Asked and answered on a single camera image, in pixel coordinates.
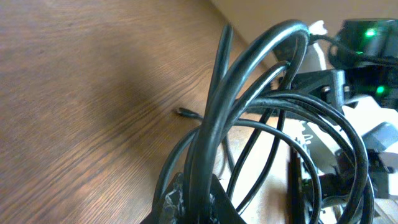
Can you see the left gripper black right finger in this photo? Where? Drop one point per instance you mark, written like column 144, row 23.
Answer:
column 222, row 210

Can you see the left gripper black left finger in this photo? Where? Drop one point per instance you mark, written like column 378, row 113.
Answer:
column 169, row 209

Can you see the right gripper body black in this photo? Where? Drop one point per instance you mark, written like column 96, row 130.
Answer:
column 327, row 85

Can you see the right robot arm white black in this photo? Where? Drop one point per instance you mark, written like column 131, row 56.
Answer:
column 336, row 159

